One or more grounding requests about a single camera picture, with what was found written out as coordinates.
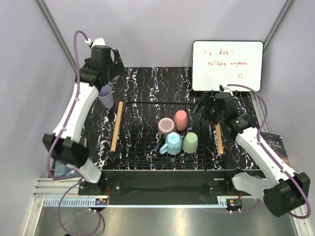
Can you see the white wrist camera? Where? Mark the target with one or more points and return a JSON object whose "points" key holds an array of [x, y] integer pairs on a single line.
{"points": [[96, 42], [225, 88]]}

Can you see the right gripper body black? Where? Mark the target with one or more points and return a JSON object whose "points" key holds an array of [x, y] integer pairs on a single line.
{"points": [[209, 113]]}

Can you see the lavender plastic cup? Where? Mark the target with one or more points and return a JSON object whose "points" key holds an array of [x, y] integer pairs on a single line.
{"points": [[105, 96]]}

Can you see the left wooden rack handle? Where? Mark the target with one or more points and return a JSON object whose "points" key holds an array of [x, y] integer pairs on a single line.
{"points": [[117, 126]]}

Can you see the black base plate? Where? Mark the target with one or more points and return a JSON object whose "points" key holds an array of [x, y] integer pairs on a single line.
{"points": [[161, 188]]}

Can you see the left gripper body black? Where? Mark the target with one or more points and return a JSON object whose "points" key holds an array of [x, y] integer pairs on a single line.
{"points": [[115, 69]]}

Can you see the black wire dish rack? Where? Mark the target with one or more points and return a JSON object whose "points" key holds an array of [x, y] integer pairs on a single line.
{"points": [[139, 142]]}

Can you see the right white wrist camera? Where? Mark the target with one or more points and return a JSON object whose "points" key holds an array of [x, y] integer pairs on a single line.
{"points": [[225, 88]]}

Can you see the mauve ceramic mug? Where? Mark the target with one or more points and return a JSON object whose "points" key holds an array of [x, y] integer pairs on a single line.
{"points": [[165, 126]]}

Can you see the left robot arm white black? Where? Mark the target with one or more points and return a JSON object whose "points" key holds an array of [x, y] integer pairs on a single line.
{"points": [[71, 126]]}

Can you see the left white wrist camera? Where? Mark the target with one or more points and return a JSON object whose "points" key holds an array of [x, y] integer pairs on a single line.
{"points": [[96, 42]]}

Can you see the light blue ceramic mug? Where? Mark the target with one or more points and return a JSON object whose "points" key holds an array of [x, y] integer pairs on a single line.
{"points": [[173, 144]]}

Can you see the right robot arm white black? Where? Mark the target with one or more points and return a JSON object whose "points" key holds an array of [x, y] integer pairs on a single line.
{"points": [[283, 189]]}

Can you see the right wooden rack handle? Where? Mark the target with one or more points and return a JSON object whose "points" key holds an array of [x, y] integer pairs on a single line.
{"points": [[219, 138]]}

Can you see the Nineteen Eighty-Four book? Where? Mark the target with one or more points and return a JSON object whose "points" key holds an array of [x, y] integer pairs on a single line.
{"points": [[65, 173]]}

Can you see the pink plastic cup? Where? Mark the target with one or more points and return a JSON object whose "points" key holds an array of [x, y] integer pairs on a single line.
{"points": [[180, 120]]}

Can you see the wooden rack handle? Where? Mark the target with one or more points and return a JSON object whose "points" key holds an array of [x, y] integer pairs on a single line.
{"points": [[219, 138], [117, 126]]}

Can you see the Tale of Two Cities book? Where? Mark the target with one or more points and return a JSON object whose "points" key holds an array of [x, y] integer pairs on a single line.
{"points": [[276, 144]]}

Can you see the black marble pattern mat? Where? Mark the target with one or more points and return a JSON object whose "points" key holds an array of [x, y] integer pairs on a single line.
{"points": [[149, 84]]}

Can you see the white whiteboard black frame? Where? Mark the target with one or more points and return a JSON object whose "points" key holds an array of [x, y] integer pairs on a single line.
{"points": [[237, 64]]}

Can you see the green plastic cup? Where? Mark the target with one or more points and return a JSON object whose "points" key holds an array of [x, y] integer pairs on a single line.
{"points": [[190, 143]]}

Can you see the white cable duct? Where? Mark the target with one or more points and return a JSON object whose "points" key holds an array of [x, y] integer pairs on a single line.
{"points": [[75, 202]]}

